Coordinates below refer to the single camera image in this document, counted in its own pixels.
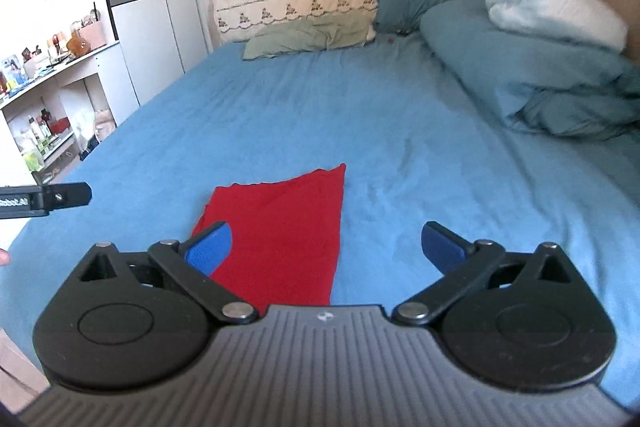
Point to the pale blue folded blanket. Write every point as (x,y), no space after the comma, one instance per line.
(550,7)

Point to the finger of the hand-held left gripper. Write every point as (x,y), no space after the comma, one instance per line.
(70,196)

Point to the green pillow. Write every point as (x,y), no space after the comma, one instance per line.
(300,38)

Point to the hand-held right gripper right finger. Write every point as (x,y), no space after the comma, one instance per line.
(442,251)

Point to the dark teal pillow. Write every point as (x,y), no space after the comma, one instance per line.
(400,2)

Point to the person's left hand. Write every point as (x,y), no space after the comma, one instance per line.
(3,257)

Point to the white shelf desk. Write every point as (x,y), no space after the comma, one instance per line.
(117,92)

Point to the green bottle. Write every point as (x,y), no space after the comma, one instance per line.
(34,147)

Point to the red knit sweater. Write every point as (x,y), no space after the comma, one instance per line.
(290,227)

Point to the photo frame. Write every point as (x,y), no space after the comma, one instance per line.
(15,72)

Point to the red box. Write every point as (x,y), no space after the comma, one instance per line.
(60,126)

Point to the blue duvet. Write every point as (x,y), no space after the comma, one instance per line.
(500,57)

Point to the pink storage box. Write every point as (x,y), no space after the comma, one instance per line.
(95,36)

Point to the white bag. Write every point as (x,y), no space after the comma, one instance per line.
(105,122)

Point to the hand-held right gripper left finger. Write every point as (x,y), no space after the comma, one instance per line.
(212,251)

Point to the bed with blue sheet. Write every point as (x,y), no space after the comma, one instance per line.
(300,107)

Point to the brown teddy bear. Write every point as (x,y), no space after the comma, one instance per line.
(79,46)

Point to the white and grey wardrobe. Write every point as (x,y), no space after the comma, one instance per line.
(150,32)

